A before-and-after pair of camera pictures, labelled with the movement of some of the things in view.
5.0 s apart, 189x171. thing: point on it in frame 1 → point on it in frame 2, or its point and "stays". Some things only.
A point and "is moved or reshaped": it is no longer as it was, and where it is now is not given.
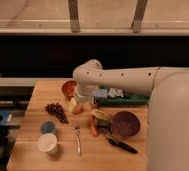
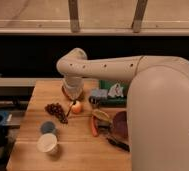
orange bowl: [68, 88] stays
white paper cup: [48, 143] stays
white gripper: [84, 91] → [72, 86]
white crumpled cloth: [112, 92] stays
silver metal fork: [78, 132] is moved or reshaped
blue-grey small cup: [48, 127] stays
